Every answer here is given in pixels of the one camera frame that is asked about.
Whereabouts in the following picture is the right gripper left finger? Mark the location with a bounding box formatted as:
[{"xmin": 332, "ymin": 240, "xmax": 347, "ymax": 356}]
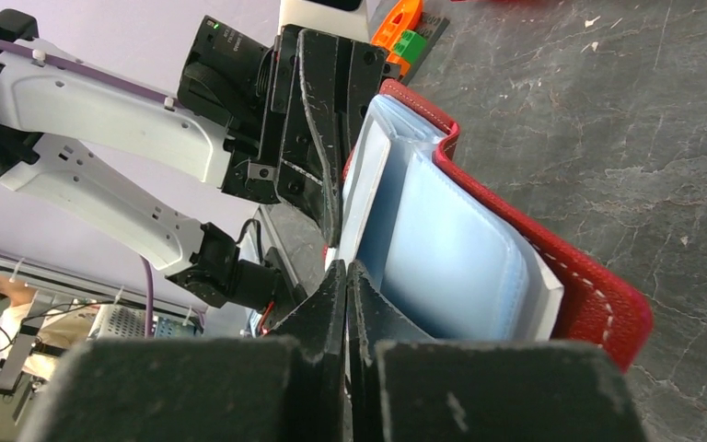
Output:
[{"xmin": 19, "ymin": 261, "xmax": 346, "ymax": 441}]

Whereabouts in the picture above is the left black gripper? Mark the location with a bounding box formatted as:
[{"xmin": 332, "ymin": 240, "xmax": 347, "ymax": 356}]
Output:
[{"xmin": 178, "ymin": 16, "xmax": 400, "ymax": 247}]

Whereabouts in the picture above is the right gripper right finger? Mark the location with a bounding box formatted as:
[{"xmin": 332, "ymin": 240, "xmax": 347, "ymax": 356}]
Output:
[{"xmin": 347, "ymin": 262, "xmax": 647, "ymax": 441}]

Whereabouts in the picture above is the red card holder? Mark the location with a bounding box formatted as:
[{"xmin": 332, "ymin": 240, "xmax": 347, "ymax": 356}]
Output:
[{"xmin": 323, "ymin": 80, "xmax": 653, "ymax": 369}]

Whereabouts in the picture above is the green toy brick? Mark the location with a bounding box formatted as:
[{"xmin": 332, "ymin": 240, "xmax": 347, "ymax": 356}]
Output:
[{"xmin": 391, "ymin": 29, "xmax": 428, "ymax": 64}]

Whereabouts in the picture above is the orange letter e toy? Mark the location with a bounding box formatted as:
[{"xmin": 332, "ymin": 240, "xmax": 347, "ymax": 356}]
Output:
[{"xmin": 370, "ymin": 0, "xmax": 423, "ymax": 78}]

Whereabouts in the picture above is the person in white shirt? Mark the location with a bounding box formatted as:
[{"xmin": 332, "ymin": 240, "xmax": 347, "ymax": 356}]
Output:
[{"xmin": 0, "ymin": 267, "xmax": 99, "ymax": 382}]

